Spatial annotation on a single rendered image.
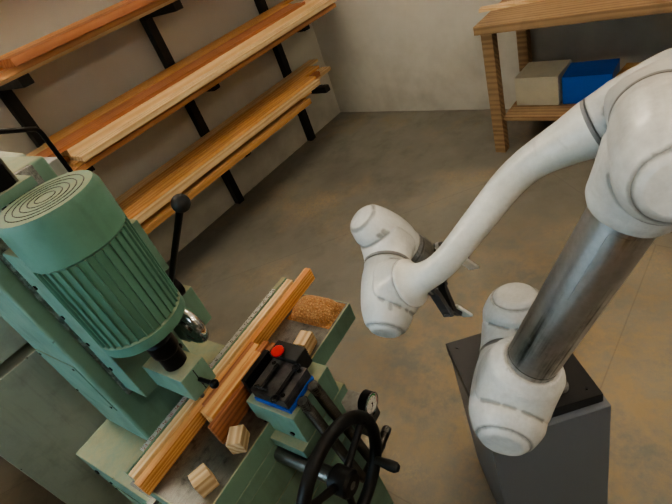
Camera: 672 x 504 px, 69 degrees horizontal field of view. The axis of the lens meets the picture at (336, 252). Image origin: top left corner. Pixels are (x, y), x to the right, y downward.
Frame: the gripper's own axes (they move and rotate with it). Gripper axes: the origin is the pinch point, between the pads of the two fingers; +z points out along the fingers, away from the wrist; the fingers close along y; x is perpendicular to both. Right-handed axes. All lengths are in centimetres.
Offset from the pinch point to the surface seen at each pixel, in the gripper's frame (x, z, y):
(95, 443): -74, -53, 59
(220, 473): -23, -43, 56
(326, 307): -22.6, -27.2, 13.7
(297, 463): -16, -29, 51
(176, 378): -27, -57, 41
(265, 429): -20, -37, 46
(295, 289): -33.9, -30.6, 8.9
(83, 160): -188, -77, -60
